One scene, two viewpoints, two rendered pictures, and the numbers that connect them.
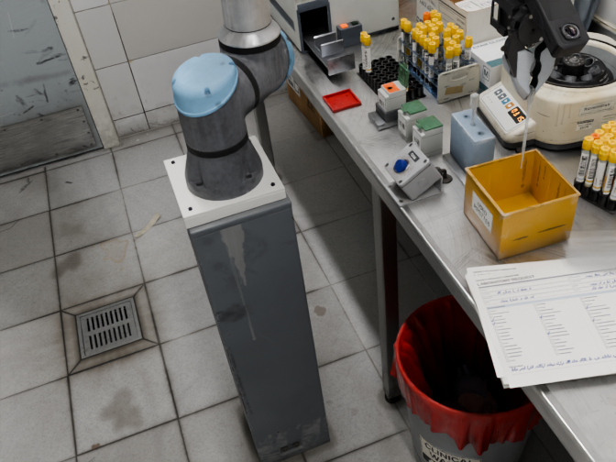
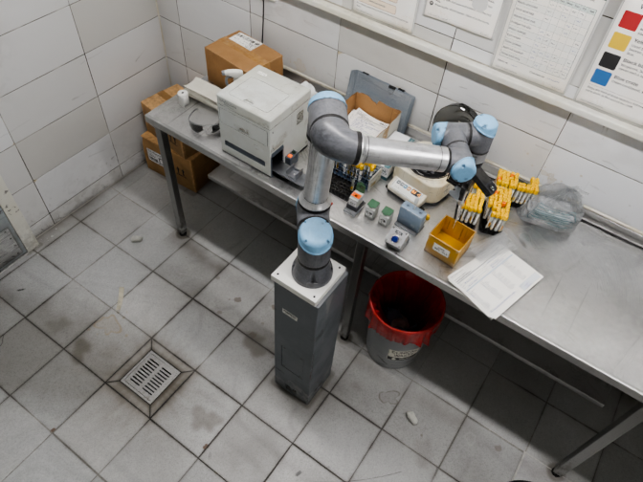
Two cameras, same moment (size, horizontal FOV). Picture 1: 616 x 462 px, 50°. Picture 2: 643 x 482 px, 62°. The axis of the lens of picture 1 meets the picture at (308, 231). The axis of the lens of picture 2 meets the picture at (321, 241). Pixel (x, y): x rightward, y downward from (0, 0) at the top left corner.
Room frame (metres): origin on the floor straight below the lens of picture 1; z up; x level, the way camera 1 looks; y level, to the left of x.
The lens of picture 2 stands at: (0.24, 0.93, 2.47)
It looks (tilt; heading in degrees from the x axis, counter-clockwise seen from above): 51 degrees down; 315
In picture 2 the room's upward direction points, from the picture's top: 6 degrees clockwise
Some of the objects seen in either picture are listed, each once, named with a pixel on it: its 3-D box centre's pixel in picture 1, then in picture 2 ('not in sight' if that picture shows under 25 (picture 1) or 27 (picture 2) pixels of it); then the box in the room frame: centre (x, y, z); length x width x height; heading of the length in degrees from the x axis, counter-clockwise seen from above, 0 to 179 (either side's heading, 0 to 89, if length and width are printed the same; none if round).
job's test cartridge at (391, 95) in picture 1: (391, 100); (355, 200); (1.20, -0.21, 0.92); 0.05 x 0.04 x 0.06; 104
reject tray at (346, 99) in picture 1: (341, 100); not in sight; (1.30, -0.12, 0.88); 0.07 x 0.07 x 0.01; 14
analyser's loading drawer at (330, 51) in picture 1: (325, 44); (290, 171); (1.49, -0.11, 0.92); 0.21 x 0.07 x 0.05; 14
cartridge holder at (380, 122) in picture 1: (391, 111); (355, 205); (1.20, -0.21, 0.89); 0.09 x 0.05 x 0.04; 104
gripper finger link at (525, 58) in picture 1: (513, 68); (456, 195); (0.85, -0.33, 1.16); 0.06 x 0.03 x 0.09; 11
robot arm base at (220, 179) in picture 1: (220, 155); (313, 263); (1.05, 0.14, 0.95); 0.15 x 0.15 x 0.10
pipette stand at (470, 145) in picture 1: (471, 147); (411, 217); (0.99, -0.32, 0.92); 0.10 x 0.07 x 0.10; 9
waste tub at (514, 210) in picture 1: (517, 203); (449, 241); (0.82, -0.35, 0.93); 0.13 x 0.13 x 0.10; 10
